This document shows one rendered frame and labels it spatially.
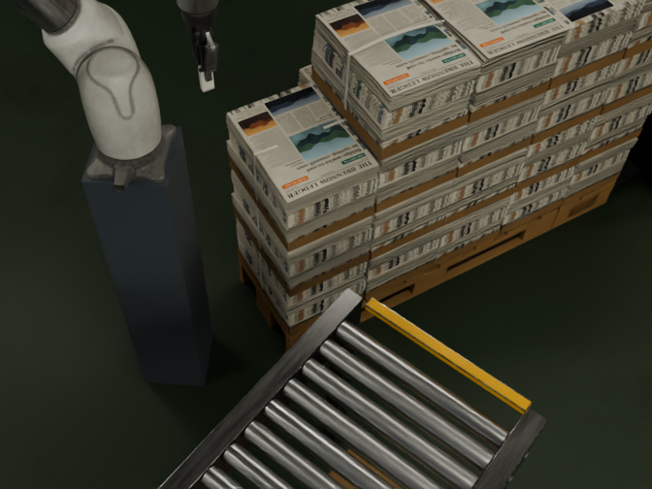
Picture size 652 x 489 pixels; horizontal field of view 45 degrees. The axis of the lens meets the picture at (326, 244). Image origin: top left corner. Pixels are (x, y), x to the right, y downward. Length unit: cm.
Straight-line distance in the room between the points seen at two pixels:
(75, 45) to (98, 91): 17
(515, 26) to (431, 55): 27
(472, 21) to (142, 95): 94
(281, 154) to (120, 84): 58
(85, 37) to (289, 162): 62
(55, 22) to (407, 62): 85
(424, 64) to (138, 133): 75
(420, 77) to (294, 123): 40
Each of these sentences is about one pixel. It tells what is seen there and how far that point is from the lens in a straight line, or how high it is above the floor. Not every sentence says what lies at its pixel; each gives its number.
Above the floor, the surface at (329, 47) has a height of 101.
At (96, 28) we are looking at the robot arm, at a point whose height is 126.
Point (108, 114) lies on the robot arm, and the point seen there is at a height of 119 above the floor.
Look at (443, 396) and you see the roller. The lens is 180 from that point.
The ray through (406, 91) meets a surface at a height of 106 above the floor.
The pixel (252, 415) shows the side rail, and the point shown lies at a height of 80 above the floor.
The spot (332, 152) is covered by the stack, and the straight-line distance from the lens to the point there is 215.
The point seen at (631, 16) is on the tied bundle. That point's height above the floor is 101.
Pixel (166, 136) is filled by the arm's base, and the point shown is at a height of 102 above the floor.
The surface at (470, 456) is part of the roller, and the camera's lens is 176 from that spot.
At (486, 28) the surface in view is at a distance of 223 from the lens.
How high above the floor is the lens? 238
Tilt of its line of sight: 53 degrees down
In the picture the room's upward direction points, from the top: 3 degrees clockwise
